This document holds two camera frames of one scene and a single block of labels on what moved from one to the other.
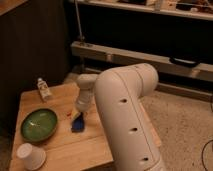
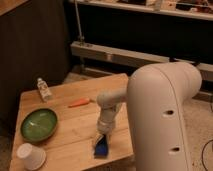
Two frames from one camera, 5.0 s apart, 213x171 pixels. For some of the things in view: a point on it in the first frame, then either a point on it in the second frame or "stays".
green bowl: x=39 y=125 stays
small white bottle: x=44 y=88 stays
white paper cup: x=32 y=157 stays
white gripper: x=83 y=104 → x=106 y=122
